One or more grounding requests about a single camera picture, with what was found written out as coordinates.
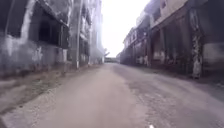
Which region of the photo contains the tall pale building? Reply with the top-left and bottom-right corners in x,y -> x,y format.
68,0 -> 106,68

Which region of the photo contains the worn grey concrete road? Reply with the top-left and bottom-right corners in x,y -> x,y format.
0,62 -> 224,128

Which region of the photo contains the pole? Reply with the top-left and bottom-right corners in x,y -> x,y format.
75,0 -> 84,70

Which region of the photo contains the row of old buildings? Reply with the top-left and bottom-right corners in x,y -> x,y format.
116,0 -> 224,81

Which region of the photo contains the grey building with dark openings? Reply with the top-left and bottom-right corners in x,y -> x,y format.
0,0 -> 75,80

